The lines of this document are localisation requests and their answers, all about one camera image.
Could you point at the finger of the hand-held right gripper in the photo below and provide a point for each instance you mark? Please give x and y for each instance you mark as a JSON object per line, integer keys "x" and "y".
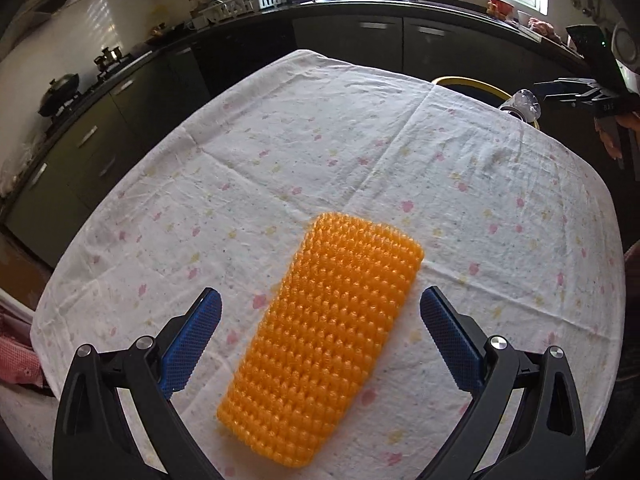
{"x": 565, "y": 87}
{"x": 585, "y": 99}

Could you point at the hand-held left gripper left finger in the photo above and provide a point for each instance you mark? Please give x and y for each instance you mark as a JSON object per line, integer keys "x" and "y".
{"x": 192, "y": 342}

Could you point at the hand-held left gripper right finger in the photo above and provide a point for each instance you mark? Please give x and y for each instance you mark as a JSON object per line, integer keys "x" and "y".
{"x": 450, "y": 340}

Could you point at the clear plastic bottle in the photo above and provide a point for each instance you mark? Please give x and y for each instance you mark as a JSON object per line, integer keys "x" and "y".
{"x": 525, "y": 105}

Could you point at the yellow rimmed trash bin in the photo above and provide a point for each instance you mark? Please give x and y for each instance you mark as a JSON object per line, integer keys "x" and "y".
{"x": 465, "y": 79}

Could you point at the person's right hand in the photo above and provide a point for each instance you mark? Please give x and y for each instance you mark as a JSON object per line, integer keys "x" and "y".
{"x": 610, "y": 140}

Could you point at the white round appliance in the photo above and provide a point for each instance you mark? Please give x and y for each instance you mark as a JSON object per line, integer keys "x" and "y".
{"x": 629, "y": 42}

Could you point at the red bowl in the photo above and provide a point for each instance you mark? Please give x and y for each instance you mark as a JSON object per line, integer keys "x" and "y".
{"x": 500, "y": 5}

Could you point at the red printed apron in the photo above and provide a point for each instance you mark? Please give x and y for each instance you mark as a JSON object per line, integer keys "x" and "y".
{"x": 20, "y": 360}

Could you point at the green base cabinets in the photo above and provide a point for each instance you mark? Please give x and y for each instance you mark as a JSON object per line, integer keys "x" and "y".
{"x": 100, "y": 160}

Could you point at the floral white tablecloth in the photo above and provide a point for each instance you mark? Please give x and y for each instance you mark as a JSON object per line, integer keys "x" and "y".
{"x": 325, "y": 150}

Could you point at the black kitchen countertop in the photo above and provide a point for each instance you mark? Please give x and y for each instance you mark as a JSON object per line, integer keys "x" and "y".
{"x": 350, "y": 2}

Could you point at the black gas stove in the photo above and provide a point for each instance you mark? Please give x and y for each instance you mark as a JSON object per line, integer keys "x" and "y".
{"x": 95, "y": 90}

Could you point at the black wok with lid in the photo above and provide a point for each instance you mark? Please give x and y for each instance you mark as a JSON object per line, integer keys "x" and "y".
{"x": 59, "y": 94}

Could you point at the small steel pot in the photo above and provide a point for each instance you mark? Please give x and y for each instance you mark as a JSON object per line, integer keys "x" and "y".
{"x": 110, "y": 57}

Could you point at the dark frying pan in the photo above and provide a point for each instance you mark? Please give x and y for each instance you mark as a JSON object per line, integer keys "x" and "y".
{"x": 165, "y": 31}

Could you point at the white dish rack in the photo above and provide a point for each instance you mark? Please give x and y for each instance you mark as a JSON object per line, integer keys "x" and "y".
{"x": 240, "y": 6}

